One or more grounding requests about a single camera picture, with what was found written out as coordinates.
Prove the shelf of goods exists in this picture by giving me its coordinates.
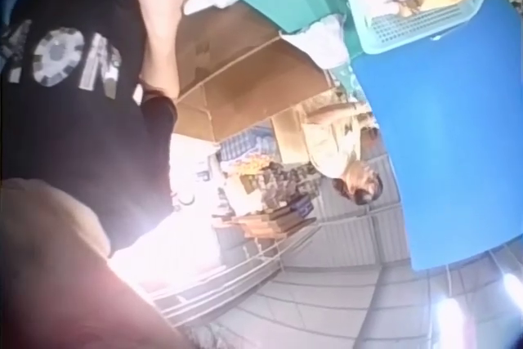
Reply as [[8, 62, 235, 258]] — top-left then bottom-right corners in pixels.
[[194, 123, 320, 240]]

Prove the large brown cardboard box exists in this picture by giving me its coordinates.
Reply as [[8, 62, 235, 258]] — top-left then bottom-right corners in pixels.
[[172, 4, 329, 142]]

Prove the white plastic bag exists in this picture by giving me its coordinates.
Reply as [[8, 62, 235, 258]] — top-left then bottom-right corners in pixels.
[[280, 15, 353, 71]]

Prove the blue board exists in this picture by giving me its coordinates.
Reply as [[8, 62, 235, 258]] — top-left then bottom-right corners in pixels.
[[350, 0, 523, 272]]

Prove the light teal plastic basket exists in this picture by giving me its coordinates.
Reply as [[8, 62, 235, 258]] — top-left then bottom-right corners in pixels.
[[337, 0, 506, 56]]

